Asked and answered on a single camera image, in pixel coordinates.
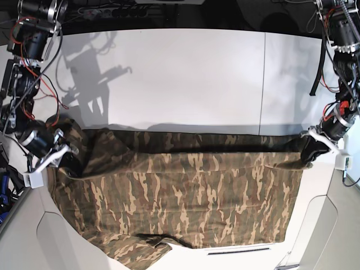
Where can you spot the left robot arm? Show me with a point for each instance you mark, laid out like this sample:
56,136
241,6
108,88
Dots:
340,42

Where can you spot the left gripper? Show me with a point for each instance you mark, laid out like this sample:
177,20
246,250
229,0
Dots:
323,138

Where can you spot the blue and black items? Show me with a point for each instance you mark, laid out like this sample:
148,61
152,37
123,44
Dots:
11,186

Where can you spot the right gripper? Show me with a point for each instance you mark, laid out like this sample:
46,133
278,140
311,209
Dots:
52,150

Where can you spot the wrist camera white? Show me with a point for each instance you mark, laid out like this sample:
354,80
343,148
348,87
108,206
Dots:
33,179
343,161

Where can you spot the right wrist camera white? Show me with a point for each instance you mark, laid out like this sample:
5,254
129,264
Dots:
33,179

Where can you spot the camouflage T-shirt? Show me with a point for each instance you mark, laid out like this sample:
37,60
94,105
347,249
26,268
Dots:
141,192

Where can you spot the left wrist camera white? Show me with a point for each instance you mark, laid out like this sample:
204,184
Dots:
343,161

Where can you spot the black power strip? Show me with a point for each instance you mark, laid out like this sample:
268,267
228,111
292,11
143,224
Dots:
112,12

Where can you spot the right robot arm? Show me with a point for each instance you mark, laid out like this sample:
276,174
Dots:
31,39

